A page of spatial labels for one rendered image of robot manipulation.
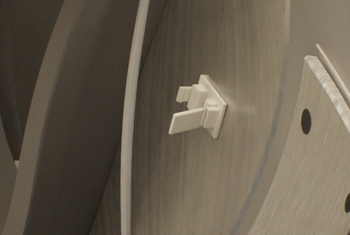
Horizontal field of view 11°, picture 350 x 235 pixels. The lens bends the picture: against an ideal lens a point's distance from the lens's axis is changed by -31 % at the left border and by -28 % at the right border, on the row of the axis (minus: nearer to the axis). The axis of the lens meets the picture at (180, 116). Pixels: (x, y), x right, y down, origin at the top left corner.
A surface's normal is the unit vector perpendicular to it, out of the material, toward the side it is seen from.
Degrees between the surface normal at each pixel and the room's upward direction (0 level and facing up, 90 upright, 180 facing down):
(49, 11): 66
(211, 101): 25
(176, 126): 114
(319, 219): 90
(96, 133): 123
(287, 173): 90
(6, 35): 59
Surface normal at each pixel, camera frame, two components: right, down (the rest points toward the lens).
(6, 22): 0.43, -0.37
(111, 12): 0.41, 0.51
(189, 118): 0.64, 0.50
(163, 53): -0.88, 0.01
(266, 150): -0.34, 0.38
